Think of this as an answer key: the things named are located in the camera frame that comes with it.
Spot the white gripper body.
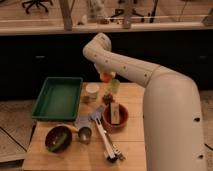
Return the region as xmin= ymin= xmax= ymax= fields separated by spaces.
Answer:
xmin=94 ymin=64 xmax=116 ymax=78

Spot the small orange apple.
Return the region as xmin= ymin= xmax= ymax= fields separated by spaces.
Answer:
xmin=100 ymin=73 xmax=113 ymax=83

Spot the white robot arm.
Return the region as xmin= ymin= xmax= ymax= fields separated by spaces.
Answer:
xmin=83 ymin=33 xmax=207 ymax=171

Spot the light green plastic cup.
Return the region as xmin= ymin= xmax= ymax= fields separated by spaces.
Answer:
xmin=108 ymin=79 xmax=120 ymax=94

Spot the white paper cup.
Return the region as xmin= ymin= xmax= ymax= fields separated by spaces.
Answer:
xmin=86 ymin=83 xmax=100 ymax=99

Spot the small metal cup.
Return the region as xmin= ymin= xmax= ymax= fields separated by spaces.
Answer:
xmin=78 ymin=127 xmax=92 ymax=144

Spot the dark brown pine cone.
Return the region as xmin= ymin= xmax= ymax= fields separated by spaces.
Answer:
xmin=102 ymin=93 xmax=114 ymax=105

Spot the wooden block in bowl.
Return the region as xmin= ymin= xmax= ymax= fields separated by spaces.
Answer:
xmin=110 ymin=102 xmax=120 ymax=125

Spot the terracotta bowl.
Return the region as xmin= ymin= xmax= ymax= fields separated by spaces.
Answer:
xmin=102 ymin=102 xmax=128 ymax=132

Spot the green plastic tray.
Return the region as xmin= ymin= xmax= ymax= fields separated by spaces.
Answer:
xmin=32 ymin=77 xmax=83 ymax=121

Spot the blue grey cloth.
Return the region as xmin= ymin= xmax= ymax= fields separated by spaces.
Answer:
xmin=74 ymin=106 xmax=104 ymax=129

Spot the dark brown bowl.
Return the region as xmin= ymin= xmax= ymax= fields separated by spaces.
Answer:
xmin=45 ymin=126 xmax=72 ymax=153

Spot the black office chair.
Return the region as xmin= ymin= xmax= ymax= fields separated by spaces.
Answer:
xmin=21 ymin=0 xmax=53 ymax=14

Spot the green cucumber in bowl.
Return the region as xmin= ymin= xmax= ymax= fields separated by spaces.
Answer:
xmin=50 ymin=133 xmax=67 ymax=151

